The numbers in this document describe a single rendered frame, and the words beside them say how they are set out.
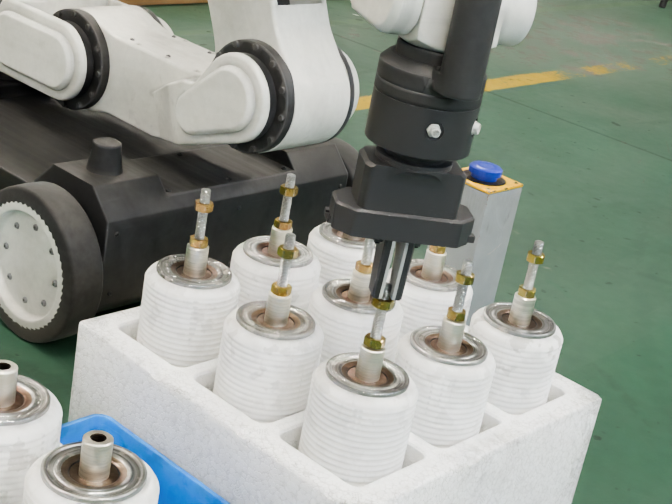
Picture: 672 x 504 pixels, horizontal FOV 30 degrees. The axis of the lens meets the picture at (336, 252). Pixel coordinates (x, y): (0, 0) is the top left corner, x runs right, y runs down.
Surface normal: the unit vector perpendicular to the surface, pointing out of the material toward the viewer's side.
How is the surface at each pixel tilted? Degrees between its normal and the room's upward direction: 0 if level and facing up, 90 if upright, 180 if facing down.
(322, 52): 51
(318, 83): 65
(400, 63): 45
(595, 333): 0
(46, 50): 90
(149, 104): 90
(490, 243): 90
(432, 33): 90
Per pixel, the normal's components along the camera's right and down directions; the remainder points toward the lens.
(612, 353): 0.18, -0.91
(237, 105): -0.66, 0.18
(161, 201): 0.65, -0.37
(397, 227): 0.14, 0.40
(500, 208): 0.72, 0.38
